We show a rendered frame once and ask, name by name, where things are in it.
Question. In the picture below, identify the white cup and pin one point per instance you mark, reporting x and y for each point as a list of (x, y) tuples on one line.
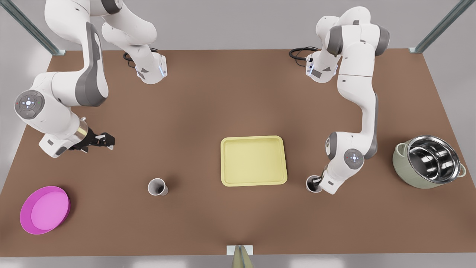
[(310, 185), (157, 187)]

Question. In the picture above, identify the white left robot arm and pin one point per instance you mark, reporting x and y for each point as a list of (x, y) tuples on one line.
[(355, 74)]

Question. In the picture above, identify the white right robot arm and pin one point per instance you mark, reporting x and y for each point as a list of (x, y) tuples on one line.
[(59, 89)]

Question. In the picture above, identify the yellow rectangular tray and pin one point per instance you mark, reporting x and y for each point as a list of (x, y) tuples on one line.
[(254, 160)]

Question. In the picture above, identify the pink round bowl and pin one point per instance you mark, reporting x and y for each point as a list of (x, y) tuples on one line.
[(45, 210)]

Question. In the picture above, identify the green pot with steel inside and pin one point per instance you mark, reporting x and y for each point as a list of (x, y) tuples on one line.
[(427, 160)]

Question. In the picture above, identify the silver frame post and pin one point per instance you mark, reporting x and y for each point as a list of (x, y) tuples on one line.
[(241, 257), (438, 28), (33, 29)]

